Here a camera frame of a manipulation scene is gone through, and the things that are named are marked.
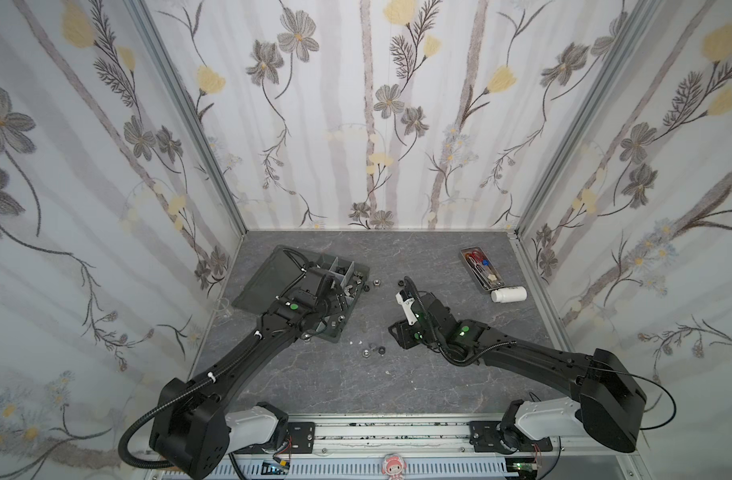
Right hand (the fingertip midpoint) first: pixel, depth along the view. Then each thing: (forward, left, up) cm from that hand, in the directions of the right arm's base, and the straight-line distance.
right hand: (388, 320), depth 80 cm
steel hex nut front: (-4, +6, -14) cm, 16 cm away
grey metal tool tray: (+29, -37, -14) cm, 50 cm away
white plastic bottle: (+16, -42, -10) cm, 46 cm away
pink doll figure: (-32, -2, -8) cm, 33 cm away
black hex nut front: (-4, +1, -14) cm, 14 cm away
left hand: (+8, +16, +1) cm, 18 cm away
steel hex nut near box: (+21, +3, -15) cm, 26 cm away
